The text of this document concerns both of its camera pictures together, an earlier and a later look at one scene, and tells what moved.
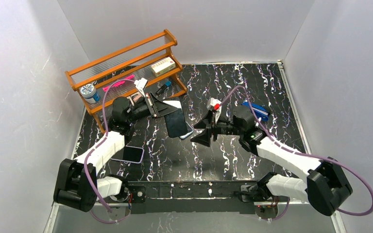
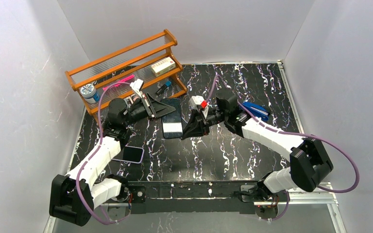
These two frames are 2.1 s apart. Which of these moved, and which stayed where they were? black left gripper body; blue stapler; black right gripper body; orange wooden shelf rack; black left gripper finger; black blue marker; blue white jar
Moved: black right gripper body
Stayed: blue white jar; blue stapler; orange wooden shelf rack; black left gripper body; black blue marker; black left gripper finger
